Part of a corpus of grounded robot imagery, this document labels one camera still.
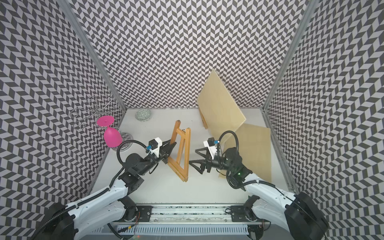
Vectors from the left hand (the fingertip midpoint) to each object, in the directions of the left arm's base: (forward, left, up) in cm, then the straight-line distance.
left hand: (174, 142), depth 71 cm
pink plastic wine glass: (+3, +31, +1) cm, 31 cm away
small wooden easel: (+31, -15, -20) cm, 40 cm away
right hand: (-7, -9, -5) cm, 12 cm away
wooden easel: (-7, 0, -3) cm, 8 cm away
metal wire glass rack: (+30, +54, -7) cm, 62 cm away
